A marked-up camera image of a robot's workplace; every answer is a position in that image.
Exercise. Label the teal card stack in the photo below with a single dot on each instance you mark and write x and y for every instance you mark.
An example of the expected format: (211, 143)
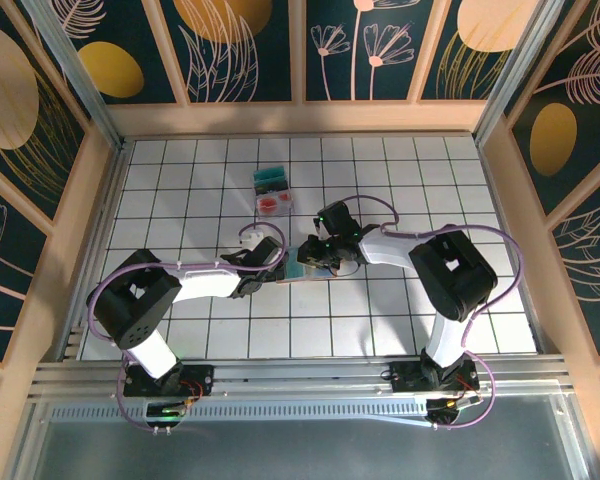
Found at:
(269, 175)

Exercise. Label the aluminium corner post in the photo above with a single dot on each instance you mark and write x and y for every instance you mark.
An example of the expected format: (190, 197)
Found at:
(516, 75)
(76, 75)

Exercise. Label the tan leather card holder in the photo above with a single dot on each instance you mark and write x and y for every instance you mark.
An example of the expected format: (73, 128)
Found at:
(295, 265)

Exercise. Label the clear acrylic card box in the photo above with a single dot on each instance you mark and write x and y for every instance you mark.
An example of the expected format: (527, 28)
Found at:
(275, 214)

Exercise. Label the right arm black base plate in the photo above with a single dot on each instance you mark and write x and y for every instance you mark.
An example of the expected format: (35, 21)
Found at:
(405, 377)

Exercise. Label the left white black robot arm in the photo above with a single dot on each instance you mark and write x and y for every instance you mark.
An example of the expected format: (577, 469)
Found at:
(205, 285)

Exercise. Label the grey metal front panel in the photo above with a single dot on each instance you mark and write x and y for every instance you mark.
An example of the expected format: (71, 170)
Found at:
(300, 450)

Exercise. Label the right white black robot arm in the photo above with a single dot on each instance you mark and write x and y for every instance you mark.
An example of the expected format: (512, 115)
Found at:
(380, 250)

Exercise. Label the aluminium front rail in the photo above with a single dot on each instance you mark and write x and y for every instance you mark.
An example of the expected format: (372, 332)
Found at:
(300, 372)

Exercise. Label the red circle card stack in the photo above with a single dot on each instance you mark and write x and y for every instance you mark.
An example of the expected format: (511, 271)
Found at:
(272, 204)

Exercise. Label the small controller board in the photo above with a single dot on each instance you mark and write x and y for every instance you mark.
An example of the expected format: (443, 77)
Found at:
(165, 412)
(450, 407)

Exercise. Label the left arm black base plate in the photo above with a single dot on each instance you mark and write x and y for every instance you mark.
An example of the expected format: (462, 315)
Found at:
(200, 380)

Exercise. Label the aluminium side rail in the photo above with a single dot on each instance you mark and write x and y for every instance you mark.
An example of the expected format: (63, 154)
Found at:
(107, 200)

